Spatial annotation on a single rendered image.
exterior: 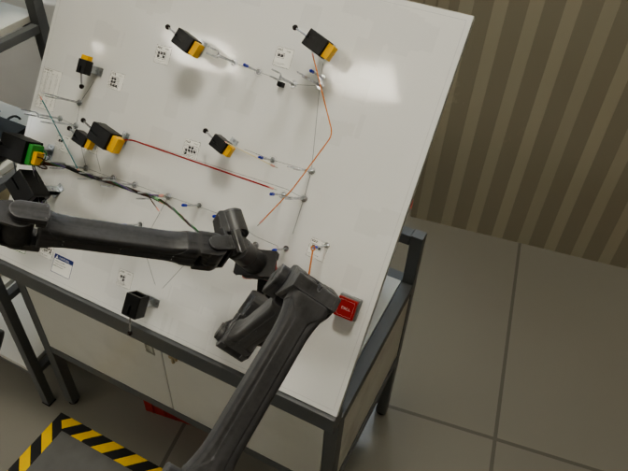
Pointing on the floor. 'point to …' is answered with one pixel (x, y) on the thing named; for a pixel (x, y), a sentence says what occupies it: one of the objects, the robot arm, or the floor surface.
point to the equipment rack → (20, 354)
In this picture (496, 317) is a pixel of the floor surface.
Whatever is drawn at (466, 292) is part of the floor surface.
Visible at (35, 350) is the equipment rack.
